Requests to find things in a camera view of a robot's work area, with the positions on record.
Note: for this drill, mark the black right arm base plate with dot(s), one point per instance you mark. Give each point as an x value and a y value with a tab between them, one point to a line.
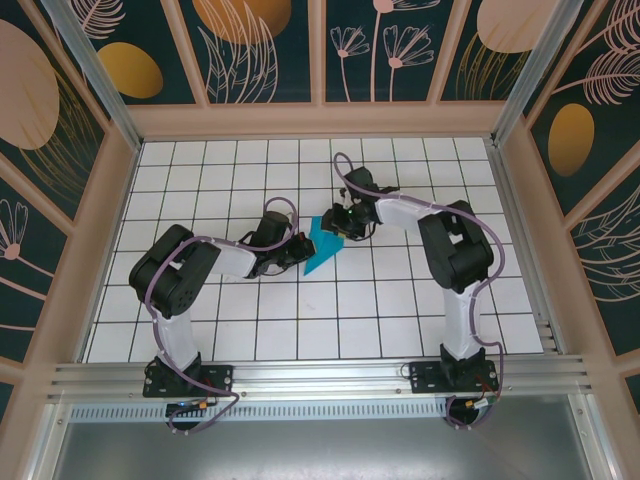
425	377

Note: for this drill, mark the small circuit board yellow connector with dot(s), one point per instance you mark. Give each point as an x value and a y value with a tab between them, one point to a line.
482	404
192	406

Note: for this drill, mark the aluminium mounting rail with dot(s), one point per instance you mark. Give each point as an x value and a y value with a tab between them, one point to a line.
320	377

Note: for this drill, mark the aluminium corner post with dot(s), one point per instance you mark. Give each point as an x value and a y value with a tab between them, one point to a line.
95	75
535	65

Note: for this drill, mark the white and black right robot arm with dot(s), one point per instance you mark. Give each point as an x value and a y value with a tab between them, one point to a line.
462	330

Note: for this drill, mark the aluminium side rail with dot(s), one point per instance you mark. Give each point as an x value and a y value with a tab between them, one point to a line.
525	250

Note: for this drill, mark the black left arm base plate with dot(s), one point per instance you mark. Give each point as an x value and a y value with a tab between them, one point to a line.
217	380

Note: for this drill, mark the teal cloth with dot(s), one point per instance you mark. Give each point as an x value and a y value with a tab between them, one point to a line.
320	257

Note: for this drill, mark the grey metal shelf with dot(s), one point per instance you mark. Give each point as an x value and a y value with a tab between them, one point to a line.
320	450

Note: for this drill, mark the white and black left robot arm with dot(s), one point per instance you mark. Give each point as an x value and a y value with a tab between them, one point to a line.
177	342

